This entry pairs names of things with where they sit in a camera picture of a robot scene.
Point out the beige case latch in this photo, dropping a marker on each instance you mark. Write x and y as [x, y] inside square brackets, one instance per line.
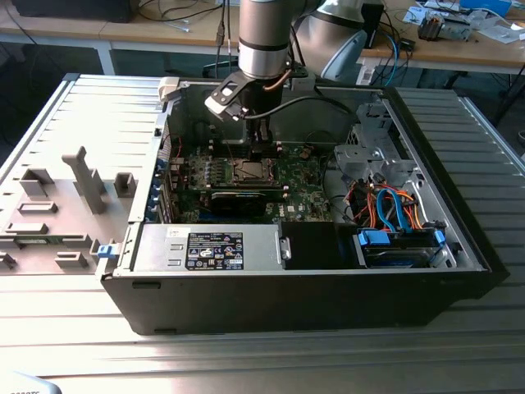
[168, 88]

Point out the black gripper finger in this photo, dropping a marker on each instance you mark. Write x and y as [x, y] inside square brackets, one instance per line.
[262, 139]

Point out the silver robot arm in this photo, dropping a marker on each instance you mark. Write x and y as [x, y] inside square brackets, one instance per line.
[262, 41]

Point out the hard disk in blue carrier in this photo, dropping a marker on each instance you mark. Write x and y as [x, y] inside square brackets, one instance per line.
[371, 238]

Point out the green RAM stick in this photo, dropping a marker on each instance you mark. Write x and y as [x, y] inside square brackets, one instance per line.
[35, 241]

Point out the black open PC case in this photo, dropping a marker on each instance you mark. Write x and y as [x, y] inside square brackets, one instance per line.
[287, 299]

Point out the black graphics card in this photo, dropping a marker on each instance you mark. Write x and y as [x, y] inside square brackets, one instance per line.
[238, 203]

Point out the blue case latch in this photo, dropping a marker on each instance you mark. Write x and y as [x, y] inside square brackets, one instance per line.
[107, 251]

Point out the blue cardboard box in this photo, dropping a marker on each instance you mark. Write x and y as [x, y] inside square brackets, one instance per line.
[488, 6]

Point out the CPU socket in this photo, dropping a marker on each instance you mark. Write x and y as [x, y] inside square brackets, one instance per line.
[234, 174]

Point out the black power supply label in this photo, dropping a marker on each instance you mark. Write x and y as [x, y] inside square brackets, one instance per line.
[215, 250]

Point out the round coin battery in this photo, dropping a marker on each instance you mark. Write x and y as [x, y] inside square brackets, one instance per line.
[304, 155]

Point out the green motherboard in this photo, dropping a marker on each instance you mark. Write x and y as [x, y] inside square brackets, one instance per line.
[303, 197]

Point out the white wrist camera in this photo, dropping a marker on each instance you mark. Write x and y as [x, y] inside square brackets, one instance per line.
[217, 108]

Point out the black computer box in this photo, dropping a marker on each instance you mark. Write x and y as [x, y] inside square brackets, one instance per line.
[74, 10]

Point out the black upright box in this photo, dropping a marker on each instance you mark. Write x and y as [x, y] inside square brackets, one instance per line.
[375, 24]

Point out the white paper sheets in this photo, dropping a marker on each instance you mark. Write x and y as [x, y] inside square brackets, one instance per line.
[496, 30]

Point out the dark finned CPU cooler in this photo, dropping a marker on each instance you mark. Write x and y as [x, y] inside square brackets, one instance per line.
[428, 26]

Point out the light wooden desk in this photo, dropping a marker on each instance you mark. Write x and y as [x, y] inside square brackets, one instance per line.
[164, 33]
[451, 49]

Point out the silver power supply unit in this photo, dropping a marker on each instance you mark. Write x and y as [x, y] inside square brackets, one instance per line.
[156, 250]

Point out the white object with text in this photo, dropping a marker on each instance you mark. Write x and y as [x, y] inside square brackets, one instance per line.
[24, 381]

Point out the silver metal drive cage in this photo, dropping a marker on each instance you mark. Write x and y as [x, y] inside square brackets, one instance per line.
[361, 160]

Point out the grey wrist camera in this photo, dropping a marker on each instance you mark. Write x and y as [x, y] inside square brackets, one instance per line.
[303, 82]

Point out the black plastic shroud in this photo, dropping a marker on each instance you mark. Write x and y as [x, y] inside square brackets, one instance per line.
[309, 246]

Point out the grey metal drive part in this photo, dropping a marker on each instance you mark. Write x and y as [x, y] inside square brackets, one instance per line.
[455, 28]

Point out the grey parts rack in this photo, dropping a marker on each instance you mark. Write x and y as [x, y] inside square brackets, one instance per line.
[88, 180]

